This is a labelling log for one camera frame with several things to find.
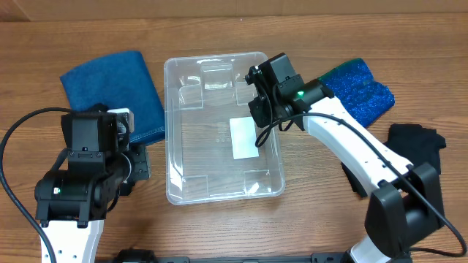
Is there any clear plastic container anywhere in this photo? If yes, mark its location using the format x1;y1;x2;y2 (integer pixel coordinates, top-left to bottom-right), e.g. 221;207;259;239
164;52;286;205

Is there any blue glitter cloth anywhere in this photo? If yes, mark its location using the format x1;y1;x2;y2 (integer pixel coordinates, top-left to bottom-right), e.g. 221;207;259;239
318;58;395;127

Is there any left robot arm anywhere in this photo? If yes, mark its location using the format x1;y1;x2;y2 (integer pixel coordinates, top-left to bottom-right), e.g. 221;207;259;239
34;144;151;262

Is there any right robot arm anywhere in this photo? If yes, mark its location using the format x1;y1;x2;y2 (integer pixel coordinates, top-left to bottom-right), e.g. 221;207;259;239
245;62;447;262

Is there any white label in container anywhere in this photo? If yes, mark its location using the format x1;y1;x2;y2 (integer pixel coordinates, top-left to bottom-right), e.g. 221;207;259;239
230;117;259;160

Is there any folded blue denim cloth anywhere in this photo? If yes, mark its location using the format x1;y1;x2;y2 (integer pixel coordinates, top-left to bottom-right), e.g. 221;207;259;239
60;50;165;145

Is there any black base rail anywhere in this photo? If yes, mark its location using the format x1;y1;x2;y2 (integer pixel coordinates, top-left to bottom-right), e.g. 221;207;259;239
107;248;353;263

